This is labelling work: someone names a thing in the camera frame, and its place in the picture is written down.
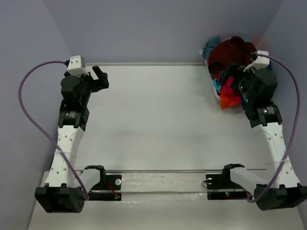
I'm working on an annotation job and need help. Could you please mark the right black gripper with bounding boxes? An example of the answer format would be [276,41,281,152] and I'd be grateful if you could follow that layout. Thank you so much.
[220,62,258,103]

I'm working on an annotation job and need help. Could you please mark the teal t shirt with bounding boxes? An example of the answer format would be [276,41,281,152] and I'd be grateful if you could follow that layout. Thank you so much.
[202,36,220,62]

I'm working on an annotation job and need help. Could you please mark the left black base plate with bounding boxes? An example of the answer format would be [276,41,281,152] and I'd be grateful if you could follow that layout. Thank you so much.
[88,174,122,201]

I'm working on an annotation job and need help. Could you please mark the maroon t shirt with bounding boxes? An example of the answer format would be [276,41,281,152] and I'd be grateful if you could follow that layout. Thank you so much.
[207,36,257,75]

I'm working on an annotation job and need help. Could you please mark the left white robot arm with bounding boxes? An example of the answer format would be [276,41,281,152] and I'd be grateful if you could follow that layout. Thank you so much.
[35,66,109,213]

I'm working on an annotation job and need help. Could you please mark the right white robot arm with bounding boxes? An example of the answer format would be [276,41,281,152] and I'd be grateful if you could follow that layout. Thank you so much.
[220,63,307,211]

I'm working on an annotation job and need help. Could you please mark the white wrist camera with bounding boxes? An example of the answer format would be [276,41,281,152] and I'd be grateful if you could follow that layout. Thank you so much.
[67,55,89,77]
[243,50,270,72]

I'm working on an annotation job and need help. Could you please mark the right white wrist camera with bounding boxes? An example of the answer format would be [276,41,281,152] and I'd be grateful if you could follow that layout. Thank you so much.
[243,50,270,72]

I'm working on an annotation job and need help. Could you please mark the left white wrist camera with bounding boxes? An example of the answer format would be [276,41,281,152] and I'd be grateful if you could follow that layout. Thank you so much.
[67,55,89,77]

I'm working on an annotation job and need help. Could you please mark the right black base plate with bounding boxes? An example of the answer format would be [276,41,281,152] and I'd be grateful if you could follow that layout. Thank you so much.
[204,174,248,200]

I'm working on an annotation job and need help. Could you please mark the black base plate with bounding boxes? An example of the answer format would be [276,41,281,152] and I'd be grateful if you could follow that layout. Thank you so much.
[204,174,248,200]
[88,174,122,201]

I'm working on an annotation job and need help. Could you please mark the orange t shirt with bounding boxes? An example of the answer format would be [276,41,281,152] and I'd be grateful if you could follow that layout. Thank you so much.
[213,74,242,109]

